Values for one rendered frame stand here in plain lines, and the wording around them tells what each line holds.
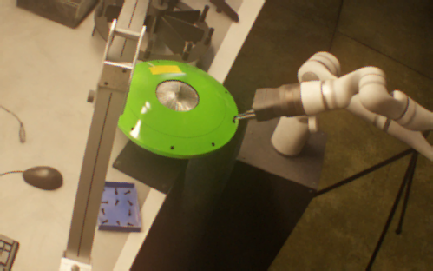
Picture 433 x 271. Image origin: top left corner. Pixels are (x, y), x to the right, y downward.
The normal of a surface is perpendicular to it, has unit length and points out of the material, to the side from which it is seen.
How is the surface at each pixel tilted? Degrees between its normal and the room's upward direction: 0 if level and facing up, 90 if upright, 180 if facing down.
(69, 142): 0
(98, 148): 52
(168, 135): 23
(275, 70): 0
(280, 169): 0
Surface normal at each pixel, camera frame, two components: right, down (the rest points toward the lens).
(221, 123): 0.58, -0.44
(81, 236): 0.11, 0.14
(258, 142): 0.26, -0.67
